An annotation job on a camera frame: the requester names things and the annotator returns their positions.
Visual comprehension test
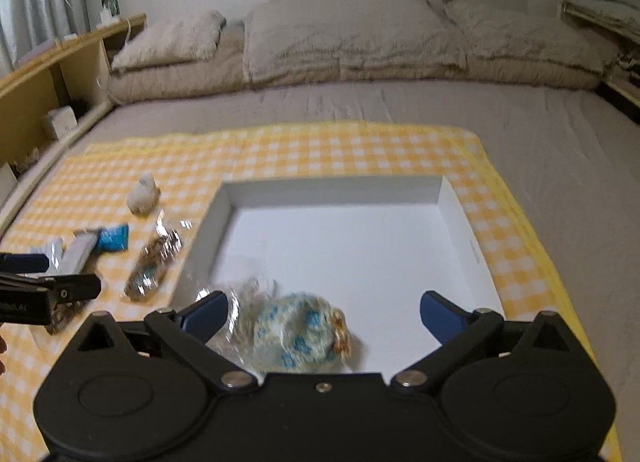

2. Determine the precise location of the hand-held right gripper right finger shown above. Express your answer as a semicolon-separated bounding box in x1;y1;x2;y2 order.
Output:
391;290;577;391

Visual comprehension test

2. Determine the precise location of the blue plastic packet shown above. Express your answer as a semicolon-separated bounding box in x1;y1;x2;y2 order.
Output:
95;224;131;253

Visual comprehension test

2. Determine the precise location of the blue floral packet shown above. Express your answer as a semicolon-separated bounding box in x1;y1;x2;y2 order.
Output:
199;279;355;377

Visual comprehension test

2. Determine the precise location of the grey curtain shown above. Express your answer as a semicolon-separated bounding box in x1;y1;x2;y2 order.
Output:
0;0;92;70

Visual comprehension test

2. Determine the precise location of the folded beige comforter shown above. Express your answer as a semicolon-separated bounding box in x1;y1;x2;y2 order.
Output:
106;26;252;106

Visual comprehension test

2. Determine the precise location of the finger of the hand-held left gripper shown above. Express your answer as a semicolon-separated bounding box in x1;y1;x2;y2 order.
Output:
0;253;50;273
0;273;102;303

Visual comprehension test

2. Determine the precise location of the white cardboard box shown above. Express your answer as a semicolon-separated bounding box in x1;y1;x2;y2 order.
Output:
171;173;507;374

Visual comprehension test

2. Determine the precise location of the brown wrapped snack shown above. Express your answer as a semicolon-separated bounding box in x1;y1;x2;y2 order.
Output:
46;301;85;337

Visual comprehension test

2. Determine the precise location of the beige textured quilt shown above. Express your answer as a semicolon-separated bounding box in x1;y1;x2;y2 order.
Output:
243;0;470;85

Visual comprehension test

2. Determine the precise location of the fluffy beige pillow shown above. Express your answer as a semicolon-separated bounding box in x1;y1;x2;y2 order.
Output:
110;10;228;72

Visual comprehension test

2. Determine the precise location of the white plastic packet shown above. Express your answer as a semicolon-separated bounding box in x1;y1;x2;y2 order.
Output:
29;237;66;273

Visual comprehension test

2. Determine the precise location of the shelf with folded bedding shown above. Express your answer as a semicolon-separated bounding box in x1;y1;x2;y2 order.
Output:
559;0;640;125

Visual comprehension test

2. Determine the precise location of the wooden bedside shelf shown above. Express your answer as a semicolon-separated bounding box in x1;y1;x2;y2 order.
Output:
0;13;148;230

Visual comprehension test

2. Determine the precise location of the beige fluffy quilt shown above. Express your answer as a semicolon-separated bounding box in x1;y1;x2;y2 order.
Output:
441;0;622;90

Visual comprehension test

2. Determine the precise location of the white tissue box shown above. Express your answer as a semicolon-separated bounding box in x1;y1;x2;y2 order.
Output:
41;106;79;141

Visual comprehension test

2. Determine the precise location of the yellow checked blanket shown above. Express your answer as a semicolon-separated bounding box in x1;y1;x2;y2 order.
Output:
0;121;625;462

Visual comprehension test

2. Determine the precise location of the brown snack in clear wrapper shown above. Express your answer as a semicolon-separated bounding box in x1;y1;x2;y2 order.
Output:
121;211;192;303

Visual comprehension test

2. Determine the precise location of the grey foil packet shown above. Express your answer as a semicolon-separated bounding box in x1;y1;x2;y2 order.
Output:
50;228;108;277

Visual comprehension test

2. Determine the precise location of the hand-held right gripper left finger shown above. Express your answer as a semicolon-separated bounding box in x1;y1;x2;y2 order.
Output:
75;291;259;391

